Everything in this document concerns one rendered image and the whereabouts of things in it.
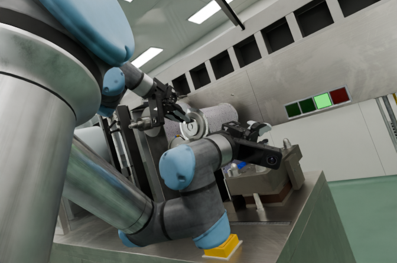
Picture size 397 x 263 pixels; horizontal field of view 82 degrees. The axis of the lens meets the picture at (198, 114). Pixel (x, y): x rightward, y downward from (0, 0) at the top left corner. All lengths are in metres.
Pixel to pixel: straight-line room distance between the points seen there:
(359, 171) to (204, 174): 3.20
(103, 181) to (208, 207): 0.19
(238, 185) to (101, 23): 0.72
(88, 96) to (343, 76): 0.95
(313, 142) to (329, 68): 2.53
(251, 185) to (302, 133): 2.76
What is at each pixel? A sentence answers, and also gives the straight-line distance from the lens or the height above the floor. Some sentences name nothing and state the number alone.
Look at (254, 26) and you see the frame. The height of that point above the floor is 1.61.
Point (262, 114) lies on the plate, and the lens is 1.12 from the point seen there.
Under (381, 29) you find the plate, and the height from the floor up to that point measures 1.36.
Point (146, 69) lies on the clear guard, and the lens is 1.54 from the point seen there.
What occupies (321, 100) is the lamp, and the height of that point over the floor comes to 1.19.
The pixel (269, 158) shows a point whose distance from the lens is 0.53.
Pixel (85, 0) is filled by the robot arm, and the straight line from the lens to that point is 0.20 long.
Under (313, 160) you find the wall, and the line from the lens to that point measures 3.58.
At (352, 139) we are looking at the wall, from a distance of 3.45.
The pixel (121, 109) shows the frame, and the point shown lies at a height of 1.42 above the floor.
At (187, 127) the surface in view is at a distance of 0.92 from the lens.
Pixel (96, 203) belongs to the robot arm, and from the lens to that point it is 0.40.
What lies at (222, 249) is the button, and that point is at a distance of 0.66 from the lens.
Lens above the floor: 1.21
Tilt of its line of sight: 5 degrees up
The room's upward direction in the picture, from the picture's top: 18 degrees counter-clockwise
